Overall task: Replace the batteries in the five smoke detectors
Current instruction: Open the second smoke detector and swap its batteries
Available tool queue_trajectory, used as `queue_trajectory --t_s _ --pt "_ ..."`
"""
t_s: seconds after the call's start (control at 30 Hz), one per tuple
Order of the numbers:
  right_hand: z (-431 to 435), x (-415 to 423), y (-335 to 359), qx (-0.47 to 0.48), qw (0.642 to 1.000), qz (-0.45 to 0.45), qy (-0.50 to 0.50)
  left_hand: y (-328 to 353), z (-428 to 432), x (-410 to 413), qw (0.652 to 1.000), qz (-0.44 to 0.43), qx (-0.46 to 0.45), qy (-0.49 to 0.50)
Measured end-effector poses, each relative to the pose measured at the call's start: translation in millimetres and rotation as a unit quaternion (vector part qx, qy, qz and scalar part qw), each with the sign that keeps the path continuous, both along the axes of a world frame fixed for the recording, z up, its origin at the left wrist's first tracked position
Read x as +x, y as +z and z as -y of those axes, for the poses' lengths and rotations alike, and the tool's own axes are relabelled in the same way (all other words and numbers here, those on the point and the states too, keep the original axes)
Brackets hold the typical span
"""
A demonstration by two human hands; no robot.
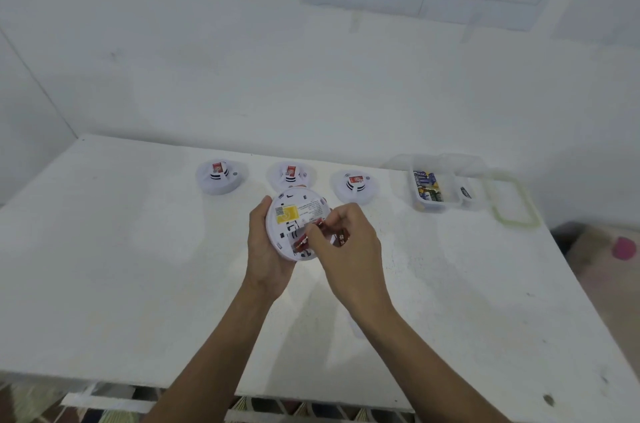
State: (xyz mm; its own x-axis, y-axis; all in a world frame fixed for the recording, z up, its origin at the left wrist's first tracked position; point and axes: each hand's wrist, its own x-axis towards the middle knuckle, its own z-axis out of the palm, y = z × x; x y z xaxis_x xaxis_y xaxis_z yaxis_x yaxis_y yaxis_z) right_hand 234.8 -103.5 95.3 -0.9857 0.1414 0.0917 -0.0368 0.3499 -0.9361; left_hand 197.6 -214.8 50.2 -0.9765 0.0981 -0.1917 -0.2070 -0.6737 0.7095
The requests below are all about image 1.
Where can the person's right hand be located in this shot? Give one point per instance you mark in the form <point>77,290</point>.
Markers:
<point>355,262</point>

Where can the person's left hand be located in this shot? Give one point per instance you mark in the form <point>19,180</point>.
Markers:
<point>262,262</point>

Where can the clear plastic container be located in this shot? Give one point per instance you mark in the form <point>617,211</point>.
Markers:
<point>397,177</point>
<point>480,177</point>

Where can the pile of assorted batteries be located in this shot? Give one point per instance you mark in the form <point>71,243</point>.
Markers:
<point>427,186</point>

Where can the black battery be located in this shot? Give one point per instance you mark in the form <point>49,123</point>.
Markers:
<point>466,192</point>

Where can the clear lid with green rim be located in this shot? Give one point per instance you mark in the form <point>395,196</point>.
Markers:
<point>532,212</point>

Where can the person's left forearm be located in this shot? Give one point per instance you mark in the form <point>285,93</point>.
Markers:
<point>205,367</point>

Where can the person's right forearm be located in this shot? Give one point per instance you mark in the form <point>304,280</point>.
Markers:
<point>440,372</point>

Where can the cream fabric with pink dots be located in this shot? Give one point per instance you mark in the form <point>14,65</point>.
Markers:
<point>610,267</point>

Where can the white table frame rail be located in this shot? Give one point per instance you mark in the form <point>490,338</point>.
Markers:
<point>225,405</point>

